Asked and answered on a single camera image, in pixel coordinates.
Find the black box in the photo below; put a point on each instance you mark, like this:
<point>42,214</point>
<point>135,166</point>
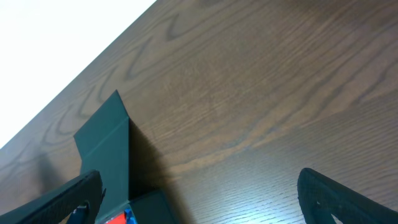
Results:
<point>111,143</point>

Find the red candy bag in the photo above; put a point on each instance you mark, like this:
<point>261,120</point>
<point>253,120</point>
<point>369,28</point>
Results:
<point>118,219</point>

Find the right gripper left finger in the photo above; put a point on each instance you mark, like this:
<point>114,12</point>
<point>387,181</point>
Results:
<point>85,191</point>

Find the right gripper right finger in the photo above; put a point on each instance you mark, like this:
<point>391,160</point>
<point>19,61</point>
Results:
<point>323,200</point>

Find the blue cookie pack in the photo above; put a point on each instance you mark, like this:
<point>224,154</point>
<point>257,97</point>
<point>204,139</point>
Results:
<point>129,216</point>

